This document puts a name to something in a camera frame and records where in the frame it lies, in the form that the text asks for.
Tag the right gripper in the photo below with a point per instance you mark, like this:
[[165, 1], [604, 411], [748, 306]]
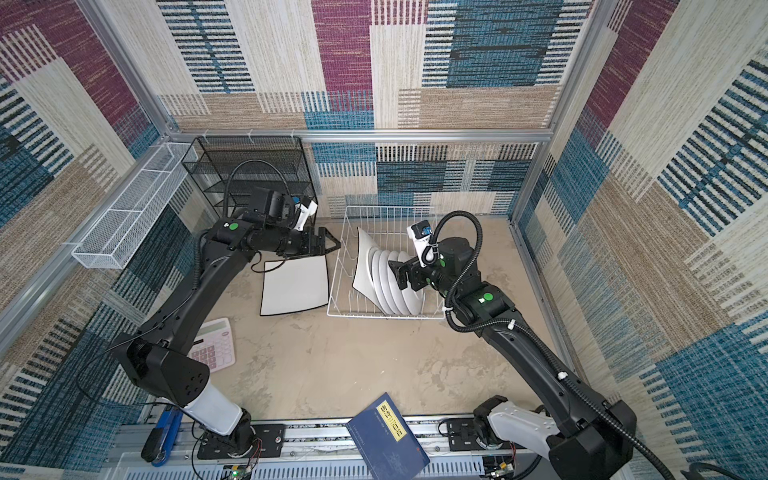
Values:
[[416, 273]]

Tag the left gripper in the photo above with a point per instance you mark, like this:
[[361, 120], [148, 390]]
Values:
[[318, 247]]

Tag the white square plate black rim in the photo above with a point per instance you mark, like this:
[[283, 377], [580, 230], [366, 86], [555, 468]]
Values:
[[295, 286]]

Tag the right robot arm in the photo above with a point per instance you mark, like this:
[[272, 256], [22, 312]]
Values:
[[578, 433]]

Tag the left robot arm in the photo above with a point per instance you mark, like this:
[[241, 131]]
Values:
[[156, 359]]

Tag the black mesh shelf rack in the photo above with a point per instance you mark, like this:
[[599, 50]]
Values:
[[228, 174]]

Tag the pink white calculator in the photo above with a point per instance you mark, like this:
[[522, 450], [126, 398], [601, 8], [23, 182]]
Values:
[[214, 345]]

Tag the blue book yellow label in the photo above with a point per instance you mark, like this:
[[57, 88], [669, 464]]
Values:
[[386, 443]]

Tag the blue stapler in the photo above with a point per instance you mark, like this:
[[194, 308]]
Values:
[[159, 444]]

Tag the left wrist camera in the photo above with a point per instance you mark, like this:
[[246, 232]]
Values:
[[306, 208]]

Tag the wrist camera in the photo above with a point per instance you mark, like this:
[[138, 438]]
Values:
[[306, 208], [421, 234]]

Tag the white wire dish rack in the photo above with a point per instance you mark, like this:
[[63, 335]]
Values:
[[387, 225]]

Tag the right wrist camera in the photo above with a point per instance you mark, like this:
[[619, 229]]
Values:
[[421, 234]]

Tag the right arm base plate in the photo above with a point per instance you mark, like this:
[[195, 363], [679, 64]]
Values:
[[471, 434]]

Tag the aluminium front rail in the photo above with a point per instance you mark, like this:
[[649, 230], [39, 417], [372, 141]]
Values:
[[311, 449]]

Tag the white mesh wall basket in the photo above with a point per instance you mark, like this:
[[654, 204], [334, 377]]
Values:
[[119, 232]]

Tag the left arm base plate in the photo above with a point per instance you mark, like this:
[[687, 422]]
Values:
[[248, 442]]

